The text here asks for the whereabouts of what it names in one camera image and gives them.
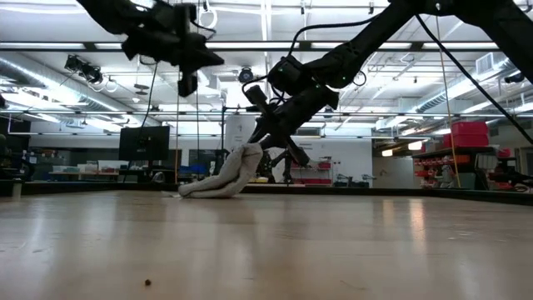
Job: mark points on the storage rack with orange bins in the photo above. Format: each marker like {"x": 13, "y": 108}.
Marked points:
{"x": 433, "y": 162}

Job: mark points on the large red storage bin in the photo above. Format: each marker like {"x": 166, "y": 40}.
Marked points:
{"x": 468, "y": 133}

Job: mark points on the black overhead camera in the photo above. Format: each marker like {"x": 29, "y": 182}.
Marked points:
{"x": 514, "y": 78}
{"x": 245, "y": 76}
{"x": 83, "y": 68}

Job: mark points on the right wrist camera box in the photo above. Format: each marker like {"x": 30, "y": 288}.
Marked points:
{"x": 254, "y": 95}

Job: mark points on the shelf with red bins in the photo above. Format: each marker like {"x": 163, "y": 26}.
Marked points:
{"x": 320, "y": 165}

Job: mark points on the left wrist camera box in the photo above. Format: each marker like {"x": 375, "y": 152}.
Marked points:
{"x": 187, "y": 85}

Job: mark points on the white cup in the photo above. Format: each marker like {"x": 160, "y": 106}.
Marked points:
{"x": 16, "y": 189}

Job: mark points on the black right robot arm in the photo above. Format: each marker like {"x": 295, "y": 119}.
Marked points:
{"x": 366, "y": 41}

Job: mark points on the background black robot arm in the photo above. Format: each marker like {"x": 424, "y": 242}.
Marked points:
{"x": 287, "y": 164}

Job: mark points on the thin black overhead rail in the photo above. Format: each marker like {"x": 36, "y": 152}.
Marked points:
{"x": 375, "y": 113}

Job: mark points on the workbench with white bins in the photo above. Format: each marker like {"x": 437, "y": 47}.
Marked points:
{"x": 83, "y": 168}

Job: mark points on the grey microfiber towel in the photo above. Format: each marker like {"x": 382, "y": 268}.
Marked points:
{"x": 233, "y": 175}

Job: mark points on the black computer monitor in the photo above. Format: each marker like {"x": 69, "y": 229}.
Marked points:
{"x": 143, "y": 143}

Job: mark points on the silver ventilation duct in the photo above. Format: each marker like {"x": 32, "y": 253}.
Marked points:
{"x": 208, "y": 83}

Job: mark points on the white pillar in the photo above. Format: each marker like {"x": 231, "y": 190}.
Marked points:
{"x": 237, "y": 129}

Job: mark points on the yellow tray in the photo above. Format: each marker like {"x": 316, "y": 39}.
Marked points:
{"x": 260, "y": 180}

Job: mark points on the black aluminium table frame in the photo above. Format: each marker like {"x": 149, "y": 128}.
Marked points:
{"x": 375, "y": 192}

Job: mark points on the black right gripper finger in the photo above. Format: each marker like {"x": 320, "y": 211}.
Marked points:
{"x": 259, "y": 132}
{"x": 272, "y": 142}

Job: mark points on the small dark crumb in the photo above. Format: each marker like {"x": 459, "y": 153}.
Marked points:
{"x": 148, "y": 283}

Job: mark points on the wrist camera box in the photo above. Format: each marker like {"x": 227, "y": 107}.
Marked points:
{"x": 187, "y": 85}
{"x": 254, "y": 95}

